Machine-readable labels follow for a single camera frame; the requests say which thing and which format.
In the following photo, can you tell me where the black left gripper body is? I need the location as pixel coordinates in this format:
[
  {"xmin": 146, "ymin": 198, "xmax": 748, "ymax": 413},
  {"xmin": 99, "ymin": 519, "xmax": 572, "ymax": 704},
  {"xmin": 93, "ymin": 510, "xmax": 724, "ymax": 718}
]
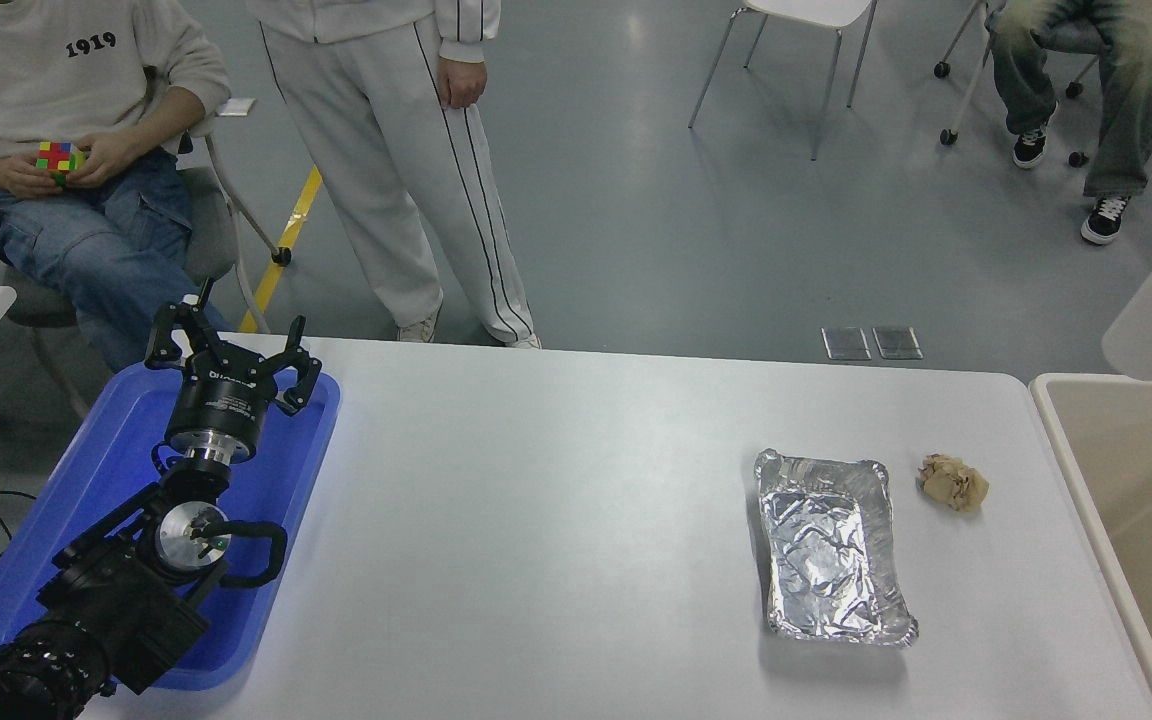
[{"xmin": 167, "ymin": 361, "xmax": 280, "ymax": 448}]

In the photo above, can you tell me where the multicoloured puzzle cube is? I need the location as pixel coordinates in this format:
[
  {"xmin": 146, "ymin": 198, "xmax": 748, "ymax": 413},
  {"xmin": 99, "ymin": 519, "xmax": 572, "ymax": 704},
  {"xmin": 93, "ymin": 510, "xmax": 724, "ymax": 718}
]
[{"xmin": 36, "ymin": 141, "xmax": 88, "ymax": 188}]

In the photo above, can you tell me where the seated person's left hand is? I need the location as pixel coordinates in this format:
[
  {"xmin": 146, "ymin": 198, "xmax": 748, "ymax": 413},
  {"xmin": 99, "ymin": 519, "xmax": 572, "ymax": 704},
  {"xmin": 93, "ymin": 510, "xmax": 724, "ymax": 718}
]
[{"xmin": 66, "ymin": 132, "xmax": 143, "ymax": 190}]

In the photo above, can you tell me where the seated person's right hand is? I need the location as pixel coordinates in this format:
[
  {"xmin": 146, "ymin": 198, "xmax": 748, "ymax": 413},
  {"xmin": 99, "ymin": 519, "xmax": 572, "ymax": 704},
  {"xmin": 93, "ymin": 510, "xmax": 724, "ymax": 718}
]
[{"xmin": 0, "ymin": 152, "xmax": 58, "ymax": 199}]

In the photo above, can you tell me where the standing person's left hand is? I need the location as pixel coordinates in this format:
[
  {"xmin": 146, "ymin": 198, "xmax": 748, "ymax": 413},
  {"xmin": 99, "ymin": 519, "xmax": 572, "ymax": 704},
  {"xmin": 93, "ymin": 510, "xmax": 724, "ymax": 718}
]
[{"xmin": 435, "ymin": 54, "xmax": 490, "ymax": 112}]

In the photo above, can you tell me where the grey chair with metal legs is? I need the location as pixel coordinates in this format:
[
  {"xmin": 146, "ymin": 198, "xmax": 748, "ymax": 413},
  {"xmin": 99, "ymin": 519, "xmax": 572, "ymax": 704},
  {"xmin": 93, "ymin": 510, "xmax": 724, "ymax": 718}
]
[{"xmin": 0, "ymin": 130, "xmax": 294, "ymax": 431}]

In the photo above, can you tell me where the blue plastic tray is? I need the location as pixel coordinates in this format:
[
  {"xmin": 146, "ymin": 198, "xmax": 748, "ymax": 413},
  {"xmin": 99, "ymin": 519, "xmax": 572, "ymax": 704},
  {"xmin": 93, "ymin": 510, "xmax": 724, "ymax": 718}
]
[{"xmin": 0, "ymin": 360, "xmax": 343, "ymax": 693}]

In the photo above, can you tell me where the standing person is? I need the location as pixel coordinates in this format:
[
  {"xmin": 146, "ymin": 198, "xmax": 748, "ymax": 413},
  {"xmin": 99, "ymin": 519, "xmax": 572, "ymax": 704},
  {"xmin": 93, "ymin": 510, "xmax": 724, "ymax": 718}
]
[{"xmin": 248, "ymin": 0, "xmax": 544, "ymax": 350}]

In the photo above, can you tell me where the seated person with cube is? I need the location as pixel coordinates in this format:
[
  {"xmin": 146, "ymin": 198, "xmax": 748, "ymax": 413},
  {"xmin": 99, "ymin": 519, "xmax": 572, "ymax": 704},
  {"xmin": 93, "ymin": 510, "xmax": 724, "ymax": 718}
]
[{"xmin": 0, "ymin": 0, "xmax": 233, "ymax": 373}]

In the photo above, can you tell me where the metal floor plate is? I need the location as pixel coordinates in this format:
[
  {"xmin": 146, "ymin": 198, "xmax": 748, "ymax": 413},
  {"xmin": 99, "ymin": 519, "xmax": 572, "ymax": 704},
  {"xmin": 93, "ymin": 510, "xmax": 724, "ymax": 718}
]
[
  {"xmin": 822, "ymin": 327, "xmax": 872, "ymax": 362},
  {"xmin": 873, "ymin": 326, "xmax": 925, "ymax": 361}
]

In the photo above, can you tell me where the silver foil tray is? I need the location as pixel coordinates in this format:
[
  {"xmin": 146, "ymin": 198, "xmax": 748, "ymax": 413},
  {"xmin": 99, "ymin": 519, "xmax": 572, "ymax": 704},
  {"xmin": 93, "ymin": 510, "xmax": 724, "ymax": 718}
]
[{"xmin": 754, "ymin": 448, "xmax": 920, "ymax": 649}]

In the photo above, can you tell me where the white chair with metal legs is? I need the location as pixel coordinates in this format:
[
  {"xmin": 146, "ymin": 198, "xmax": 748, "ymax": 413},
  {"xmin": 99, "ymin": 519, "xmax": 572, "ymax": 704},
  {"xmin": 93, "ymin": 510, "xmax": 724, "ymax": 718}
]
[{"xmin": 688, "ymin": 0, "xmax": 879, "ymax": 162}]

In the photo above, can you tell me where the crumpled tan paper ball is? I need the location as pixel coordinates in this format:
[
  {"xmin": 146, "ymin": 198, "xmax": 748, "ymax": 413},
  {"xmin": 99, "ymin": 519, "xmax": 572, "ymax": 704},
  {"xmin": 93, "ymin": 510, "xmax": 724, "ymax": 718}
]
[{"xmin": 917, "ymin": 453, "xmax": 991, "ymax": 513}]

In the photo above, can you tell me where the wheeled office chair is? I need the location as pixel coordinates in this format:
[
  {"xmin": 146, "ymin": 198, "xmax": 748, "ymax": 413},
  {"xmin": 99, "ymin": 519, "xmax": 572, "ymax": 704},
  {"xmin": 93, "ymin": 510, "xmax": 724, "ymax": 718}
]
[{"xmin": 933, "ymin": 0, "xmax": 1152, "ymax": 169}]

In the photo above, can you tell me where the seated person on wheeled chair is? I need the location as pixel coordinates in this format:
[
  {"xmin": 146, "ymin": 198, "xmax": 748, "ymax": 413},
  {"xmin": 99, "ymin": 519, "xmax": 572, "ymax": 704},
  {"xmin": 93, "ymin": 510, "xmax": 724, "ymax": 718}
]
[{"xmin": 984, "ymin": 0, "xmax": 1152, "ymax": 247}]

